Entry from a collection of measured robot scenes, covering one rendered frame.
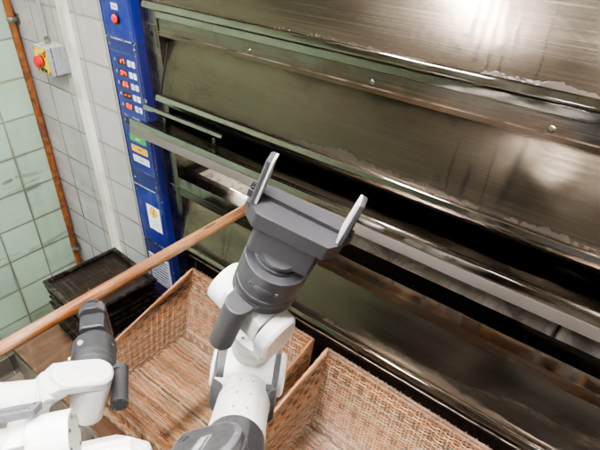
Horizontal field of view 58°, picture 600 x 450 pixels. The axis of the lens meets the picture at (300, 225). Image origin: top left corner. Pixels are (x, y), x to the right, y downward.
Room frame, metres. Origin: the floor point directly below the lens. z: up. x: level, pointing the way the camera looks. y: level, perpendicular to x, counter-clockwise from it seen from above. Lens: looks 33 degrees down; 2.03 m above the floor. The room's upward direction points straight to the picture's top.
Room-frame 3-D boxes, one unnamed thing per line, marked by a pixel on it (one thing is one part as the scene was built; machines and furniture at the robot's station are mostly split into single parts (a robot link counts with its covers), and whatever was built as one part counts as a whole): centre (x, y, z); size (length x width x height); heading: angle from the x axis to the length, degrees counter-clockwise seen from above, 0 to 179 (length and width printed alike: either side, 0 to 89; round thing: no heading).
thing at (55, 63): (1.94, 0.88, 1.46); 0.10 x 0.07 x 0.10; 50
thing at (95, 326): (0.84, 0.44, 1.19); 0.12 x 0.10 x 0.13; 15
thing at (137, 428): (1.17, 0.32, 0.72); 0.56 x 0.49 x 0.28; 51
